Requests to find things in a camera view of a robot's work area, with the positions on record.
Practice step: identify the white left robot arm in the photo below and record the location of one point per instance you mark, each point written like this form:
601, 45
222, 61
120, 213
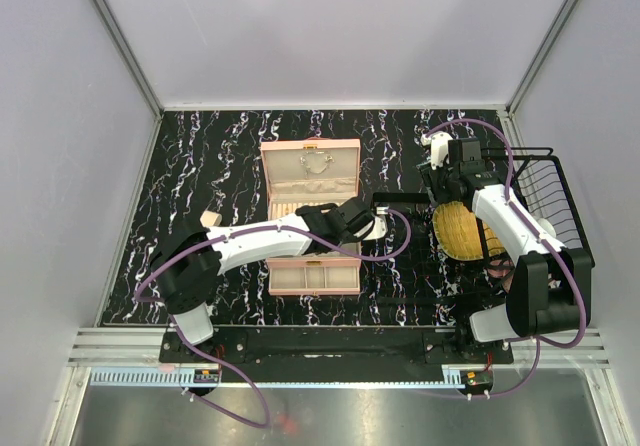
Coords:
187, 267

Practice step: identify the pink jewelry box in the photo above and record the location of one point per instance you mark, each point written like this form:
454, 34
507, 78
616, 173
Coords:
314, 176

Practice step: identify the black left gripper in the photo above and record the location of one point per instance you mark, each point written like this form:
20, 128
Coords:
352, 236

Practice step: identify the pink floral patterned plate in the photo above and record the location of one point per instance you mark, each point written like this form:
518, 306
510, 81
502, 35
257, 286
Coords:
502, 271

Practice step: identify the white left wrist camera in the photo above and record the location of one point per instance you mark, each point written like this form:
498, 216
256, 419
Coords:
377, 228

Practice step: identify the yellow bamboo woven tray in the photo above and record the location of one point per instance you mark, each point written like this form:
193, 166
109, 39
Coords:
461, 236

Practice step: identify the cream ring box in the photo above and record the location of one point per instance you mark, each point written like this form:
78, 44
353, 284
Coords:
210, 219

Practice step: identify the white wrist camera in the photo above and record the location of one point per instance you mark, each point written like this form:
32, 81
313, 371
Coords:
438, 146
377, 228

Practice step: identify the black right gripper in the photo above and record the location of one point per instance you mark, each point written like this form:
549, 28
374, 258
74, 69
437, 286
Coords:
430, 177

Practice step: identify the black wire dish rack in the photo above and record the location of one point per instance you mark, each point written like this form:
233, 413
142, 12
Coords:
541, 187

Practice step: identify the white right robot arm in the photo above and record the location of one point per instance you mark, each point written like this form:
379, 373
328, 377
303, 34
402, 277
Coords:
551, 283

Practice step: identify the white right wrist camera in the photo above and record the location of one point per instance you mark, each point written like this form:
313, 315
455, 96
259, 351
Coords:
438, 146

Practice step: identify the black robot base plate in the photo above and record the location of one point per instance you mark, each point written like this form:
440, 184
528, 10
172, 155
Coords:
434, 345

